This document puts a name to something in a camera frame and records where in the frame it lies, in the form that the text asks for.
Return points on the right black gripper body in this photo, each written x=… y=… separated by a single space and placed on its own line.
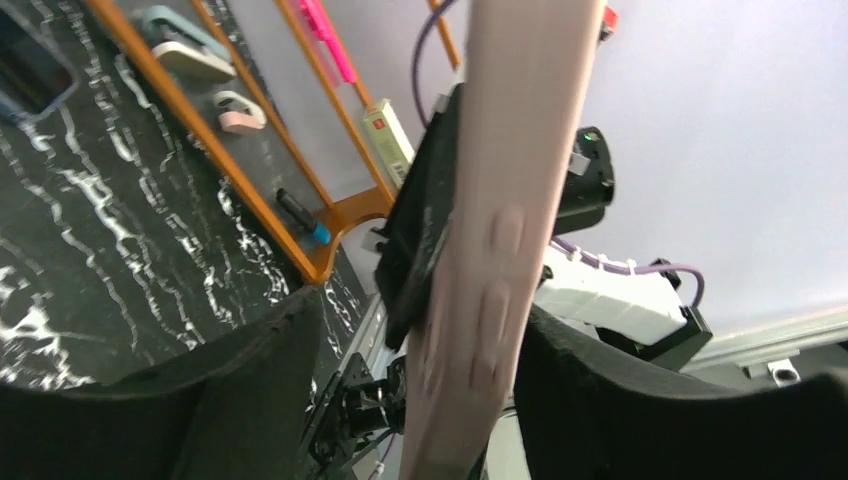
x=405 y=289

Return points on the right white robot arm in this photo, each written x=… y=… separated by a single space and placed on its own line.
x=635 y=308

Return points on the black blue marker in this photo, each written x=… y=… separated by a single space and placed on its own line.
x=303 y=217

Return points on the pink flat tool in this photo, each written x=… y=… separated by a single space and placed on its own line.
x=333 y=58

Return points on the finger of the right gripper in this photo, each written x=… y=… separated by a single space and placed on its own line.
x=425 y=203

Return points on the phone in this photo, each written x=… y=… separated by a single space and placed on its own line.
x=36 y=78

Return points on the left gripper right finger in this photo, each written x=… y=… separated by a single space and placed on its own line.
x=587 y=410

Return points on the orange wooden shelf rack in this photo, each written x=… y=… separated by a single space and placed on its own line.
x=232 y=179

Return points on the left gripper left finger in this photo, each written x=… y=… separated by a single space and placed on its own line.
x=234 y=408

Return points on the white cardboard box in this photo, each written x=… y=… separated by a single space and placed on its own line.
x=389 y=139

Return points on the pink phone case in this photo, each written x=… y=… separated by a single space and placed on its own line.
x=527 y=70

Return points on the teal grey stapler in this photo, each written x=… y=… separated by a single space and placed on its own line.
x=182 y=46

